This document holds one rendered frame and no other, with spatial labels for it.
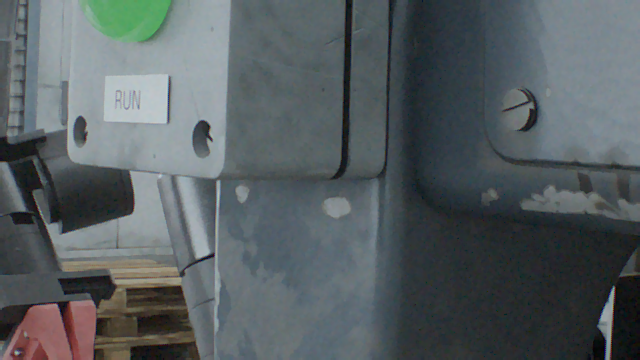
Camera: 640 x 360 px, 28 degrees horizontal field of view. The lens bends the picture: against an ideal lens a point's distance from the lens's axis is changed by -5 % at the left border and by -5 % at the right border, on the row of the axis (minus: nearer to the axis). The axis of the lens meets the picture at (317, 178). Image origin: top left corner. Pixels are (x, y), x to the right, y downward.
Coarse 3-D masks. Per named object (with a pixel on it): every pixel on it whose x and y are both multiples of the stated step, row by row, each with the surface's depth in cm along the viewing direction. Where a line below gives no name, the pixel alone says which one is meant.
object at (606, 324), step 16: (624, 272) 52; (624, 288) 50; (608, 304) 51; (624, 304) 50; (608, 320) 50; (624, 320) 50; (608, 336) 50; (624, 336) 50; (608, 352) 50; (624, 352) 50
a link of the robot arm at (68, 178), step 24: (0, 120) 90; (0, 144) 90; (24, 144) 91; (48, 144) 92; (48, 168) 90; (72, 168) 91; (96, 168) 91; (72, 192) 90; (96, 192) 91; (120, 192) 92; (72, 216) 90; (96, 216) 92; (120, 216) 93
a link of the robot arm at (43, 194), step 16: (16, 160) 91; (32, 160) 92; (0, 176) 89; (16, 176) 90; (32, 176) 93; (0, 192) 88; (16, 192) 89; (48, 192) 90; (0, 208) 87; (16, 208) 88; (32, 208) 89; (48, 208) 91; (16, 224) 88
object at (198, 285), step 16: (192, 272) 60; (208, 272) 59; (192, 288) 60; (208, 288) 59; (192, 304) 60; (208, 304) 59; (192, 320) 60; (208, 320) 59; (208, 336) 59; (208, 352) 59
